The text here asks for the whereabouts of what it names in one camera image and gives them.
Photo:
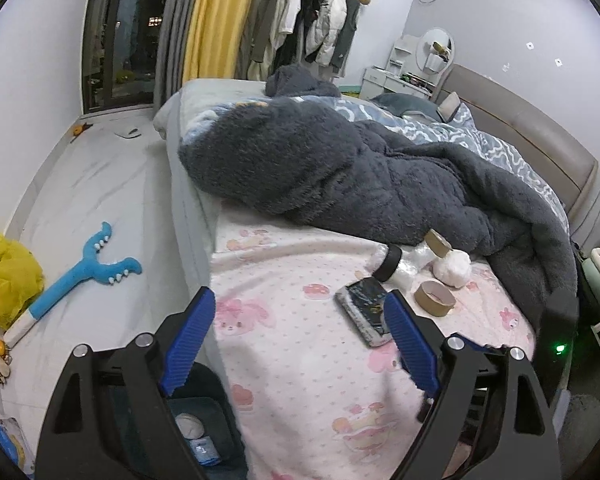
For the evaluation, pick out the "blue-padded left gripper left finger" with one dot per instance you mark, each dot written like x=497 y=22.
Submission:
x=108 y=417

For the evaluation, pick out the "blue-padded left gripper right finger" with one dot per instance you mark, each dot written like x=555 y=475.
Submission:
x=487 y=398

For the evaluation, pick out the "dark teal trash bin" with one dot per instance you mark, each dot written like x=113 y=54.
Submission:
x=204 y=397

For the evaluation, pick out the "white tissue in bin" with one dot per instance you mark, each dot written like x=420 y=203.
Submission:
x=190 y=426

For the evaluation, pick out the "blue packet in bin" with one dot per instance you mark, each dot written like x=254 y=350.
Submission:
x=205 y=451

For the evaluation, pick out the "blue snack bag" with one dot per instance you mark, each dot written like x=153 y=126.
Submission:
x=16 y=458

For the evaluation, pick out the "brown tape roll flat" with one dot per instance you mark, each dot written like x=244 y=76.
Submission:
x=435 y=298

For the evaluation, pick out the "blue plush slingshot toy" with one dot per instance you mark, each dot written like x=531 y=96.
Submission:
x=88 y=268

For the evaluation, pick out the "crumpled white tissue ball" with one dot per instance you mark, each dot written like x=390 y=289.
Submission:
x=454 y=269

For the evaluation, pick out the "yellow plastic bag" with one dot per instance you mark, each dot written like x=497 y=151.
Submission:
x=21 y=280

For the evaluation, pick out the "black snack wrapper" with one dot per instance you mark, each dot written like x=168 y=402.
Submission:
x=363 y=301

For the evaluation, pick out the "pink cartoon bed sheet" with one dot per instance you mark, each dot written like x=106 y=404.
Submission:
x=312 y=400

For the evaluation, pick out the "brown tape roll upright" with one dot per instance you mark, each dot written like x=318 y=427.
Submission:
x=437 y=243

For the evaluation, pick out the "black tape roll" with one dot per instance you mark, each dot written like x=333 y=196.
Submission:
x=389 y=263

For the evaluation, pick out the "beige padded headboard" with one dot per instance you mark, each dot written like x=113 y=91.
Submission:
x=557 y=156

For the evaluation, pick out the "blue patterned duvet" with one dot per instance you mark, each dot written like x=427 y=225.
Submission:
x=460 y=124

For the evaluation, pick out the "orange toy on floor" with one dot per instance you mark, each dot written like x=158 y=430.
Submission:
x=79 y=129

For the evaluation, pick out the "dark grey fleece blanket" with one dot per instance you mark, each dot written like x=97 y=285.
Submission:
x=533 y=260

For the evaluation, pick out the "white vanity with mirror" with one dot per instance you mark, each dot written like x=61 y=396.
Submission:
x=415 y=66

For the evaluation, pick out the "dark sliding glass door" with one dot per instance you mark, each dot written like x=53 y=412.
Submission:
x=119 y=53

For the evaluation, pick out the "yellow curtain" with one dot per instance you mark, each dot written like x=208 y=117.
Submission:
x=213 y=38

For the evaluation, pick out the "grey curtain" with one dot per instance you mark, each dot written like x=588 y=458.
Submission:
x=176 y=19

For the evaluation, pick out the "hanging clothes on rack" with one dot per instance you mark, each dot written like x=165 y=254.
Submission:
x=317 y=34

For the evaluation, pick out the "small duck keychain toy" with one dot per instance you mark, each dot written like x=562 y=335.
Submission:
x=5 y=360

